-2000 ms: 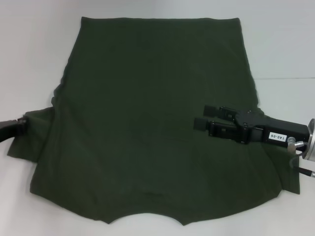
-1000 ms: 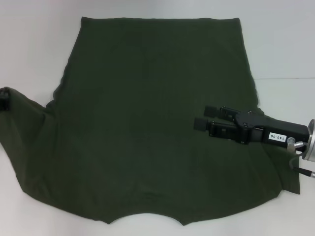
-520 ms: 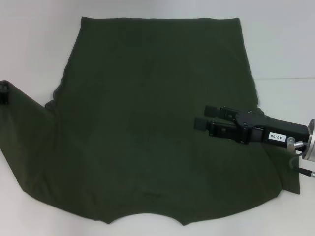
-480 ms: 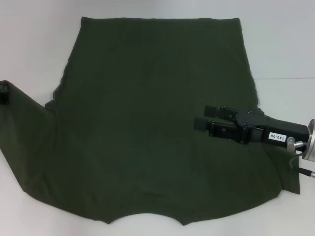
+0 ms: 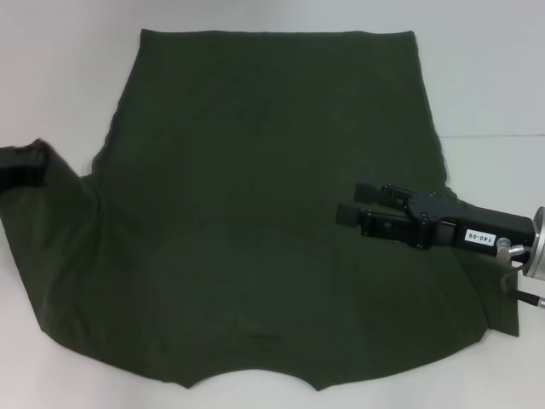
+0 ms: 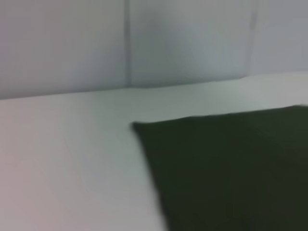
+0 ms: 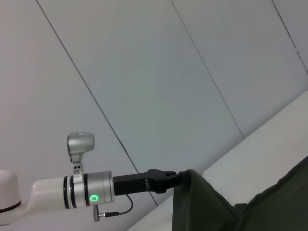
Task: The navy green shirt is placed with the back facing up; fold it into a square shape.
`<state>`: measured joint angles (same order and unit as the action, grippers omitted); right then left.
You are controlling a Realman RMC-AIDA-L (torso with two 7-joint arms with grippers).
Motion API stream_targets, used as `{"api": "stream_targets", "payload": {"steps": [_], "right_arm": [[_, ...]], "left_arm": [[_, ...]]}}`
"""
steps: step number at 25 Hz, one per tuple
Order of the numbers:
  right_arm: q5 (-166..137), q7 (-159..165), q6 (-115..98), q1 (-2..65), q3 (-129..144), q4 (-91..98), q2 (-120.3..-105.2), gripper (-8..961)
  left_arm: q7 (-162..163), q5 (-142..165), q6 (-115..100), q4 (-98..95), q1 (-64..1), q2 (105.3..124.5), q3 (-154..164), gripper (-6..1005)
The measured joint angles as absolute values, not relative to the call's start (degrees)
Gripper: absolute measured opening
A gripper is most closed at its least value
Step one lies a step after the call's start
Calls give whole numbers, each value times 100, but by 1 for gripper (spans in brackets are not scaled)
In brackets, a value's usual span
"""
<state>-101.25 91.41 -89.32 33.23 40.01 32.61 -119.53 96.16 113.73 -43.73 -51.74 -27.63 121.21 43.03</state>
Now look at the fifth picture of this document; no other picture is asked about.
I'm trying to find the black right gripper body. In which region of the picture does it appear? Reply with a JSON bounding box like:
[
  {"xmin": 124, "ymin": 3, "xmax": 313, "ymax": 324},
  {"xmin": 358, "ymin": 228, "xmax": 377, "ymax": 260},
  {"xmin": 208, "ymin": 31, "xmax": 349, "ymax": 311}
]
[{"xmin": 407, "ymin": 192, "xmax": 533, "ymax": 256}]

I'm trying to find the dark green shirt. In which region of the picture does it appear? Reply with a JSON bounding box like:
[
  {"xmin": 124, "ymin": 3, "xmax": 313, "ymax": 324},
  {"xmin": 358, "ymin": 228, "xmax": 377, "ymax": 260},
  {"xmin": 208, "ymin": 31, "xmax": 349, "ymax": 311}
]
[{"xmin": 1, "ymin": 27, "xmax": 523, "ymax": 381}]

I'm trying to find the right gripper cable with connectors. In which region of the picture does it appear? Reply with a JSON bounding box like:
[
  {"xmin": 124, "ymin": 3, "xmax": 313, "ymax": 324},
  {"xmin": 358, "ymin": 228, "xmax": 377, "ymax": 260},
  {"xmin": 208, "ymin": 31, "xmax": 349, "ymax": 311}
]
[{"xmin": 495, "ymin": 237, "xmax": 545, "ymax": 308}]

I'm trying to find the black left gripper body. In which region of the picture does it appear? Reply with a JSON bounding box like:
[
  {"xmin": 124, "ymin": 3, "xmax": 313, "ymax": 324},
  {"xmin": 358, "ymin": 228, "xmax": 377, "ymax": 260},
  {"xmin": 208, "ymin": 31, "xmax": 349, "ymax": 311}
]
[{"xmin": 0, "ymin": 147, "xmax": 20, "ymax": 193}]

